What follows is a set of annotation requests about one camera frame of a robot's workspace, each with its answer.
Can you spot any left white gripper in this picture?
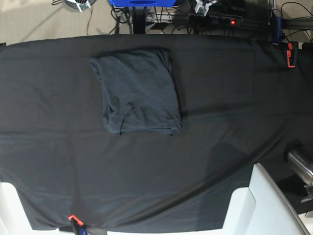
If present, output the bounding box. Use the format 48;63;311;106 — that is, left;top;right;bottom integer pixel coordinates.
196;0;218;6

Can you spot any dark grey T-shirt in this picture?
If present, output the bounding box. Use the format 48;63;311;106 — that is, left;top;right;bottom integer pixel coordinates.
89;47;182;135

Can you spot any white power strip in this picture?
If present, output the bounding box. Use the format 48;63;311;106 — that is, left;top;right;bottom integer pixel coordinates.
146;12;243;25

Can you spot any black table leg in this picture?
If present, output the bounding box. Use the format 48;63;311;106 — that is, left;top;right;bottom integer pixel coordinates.
130;7;150;34

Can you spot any blue plastic bin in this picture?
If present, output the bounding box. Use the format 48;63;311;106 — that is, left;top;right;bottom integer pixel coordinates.
109;0;176;7

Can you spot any orange black clamp right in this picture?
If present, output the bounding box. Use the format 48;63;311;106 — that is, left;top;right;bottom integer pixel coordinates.
286;42;299;69

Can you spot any orange black clamp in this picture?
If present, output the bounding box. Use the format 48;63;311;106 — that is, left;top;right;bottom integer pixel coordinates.
67;214;89;235
286;42;299;69

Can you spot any black table cloth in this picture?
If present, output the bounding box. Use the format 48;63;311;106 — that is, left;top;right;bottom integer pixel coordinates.
0;34;313;233

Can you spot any shiny metal pole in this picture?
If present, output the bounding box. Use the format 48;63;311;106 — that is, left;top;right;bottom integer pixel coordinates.
285;146;313;186

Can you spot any white panel right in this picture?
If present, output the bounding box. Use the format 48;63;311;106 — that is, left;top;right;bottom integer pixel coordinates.
222;164;309;235

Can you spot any white panel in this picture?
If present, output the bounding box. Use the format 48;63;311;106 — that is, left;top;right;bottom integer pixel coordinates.
0;182;60;235
222;164;309;235

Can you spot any orange black clamp bottom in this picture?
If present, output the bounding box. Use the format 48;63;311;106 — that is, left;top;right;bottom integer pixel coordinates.
67;214;89;235

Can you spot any white panel left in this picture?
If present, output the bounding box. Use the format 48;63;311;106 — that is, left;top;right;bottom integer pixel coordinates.
0;182;60;235

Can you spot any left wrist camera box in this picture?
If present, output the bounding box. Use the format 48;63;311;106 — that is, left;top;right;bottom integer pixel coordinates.
195;1;210;16

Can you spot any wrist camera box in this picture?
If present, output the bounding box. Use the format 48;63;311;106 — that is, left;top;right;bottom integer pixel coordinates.
74;0;91;12
195;1;210;16

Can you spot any blue clamp handle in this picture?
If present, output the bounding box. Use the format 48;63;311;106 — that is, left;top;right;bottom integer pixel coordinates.
269;16;282;45

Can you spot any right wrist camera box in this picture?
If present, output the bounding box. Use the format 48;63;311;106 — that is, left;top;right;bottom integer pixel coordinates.
74;0;91;12

